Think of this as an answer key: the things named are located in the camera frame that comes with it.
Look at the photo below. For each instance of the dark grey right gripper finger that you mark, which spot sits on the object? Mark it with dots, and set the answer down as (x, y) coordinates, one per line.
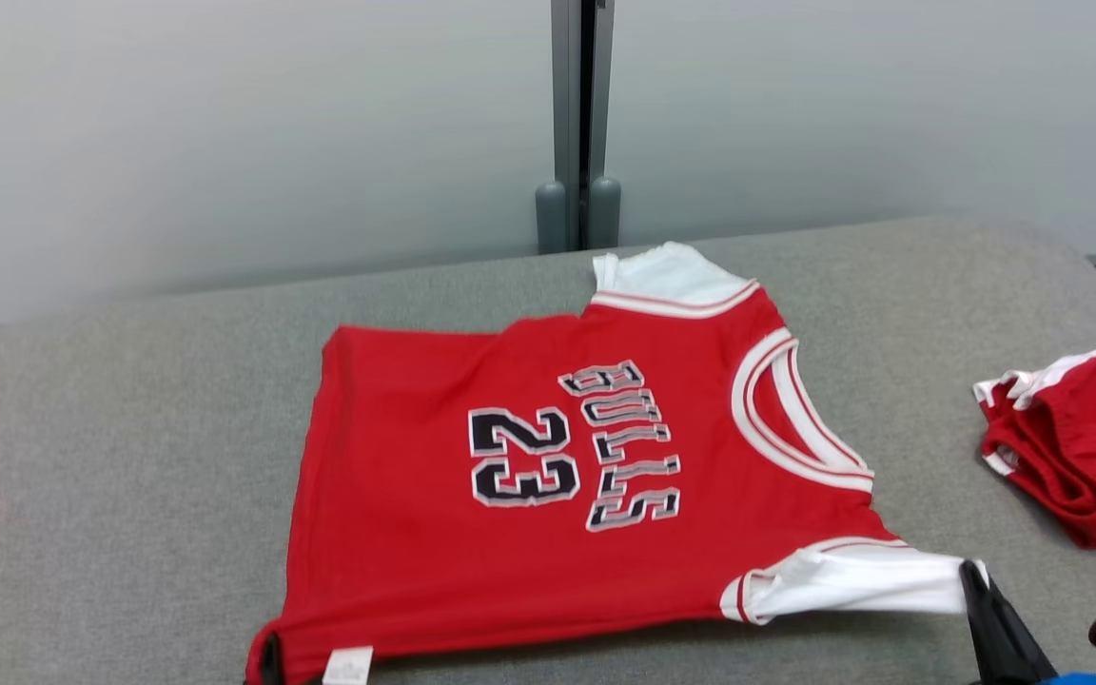
(1019, 656)
(981, 637)

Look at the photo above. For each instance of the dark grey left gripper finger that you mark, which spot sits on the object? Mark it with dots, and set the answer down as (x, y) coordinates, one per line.
(269, 661)

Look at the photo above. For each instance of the red Bulls 23 jersey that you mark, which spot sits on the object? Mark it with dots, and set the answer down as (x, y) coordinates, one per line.
(415, 533)

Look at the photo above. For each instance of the red shorts with white trim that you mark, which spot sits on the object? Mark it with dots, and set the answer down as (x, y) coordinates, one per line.
(1090, 447)

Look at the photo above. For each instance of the grey cylindrical post foot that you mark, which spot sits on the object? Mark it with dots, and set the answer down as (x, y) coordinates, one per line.
(552, 219)
(605, 214)

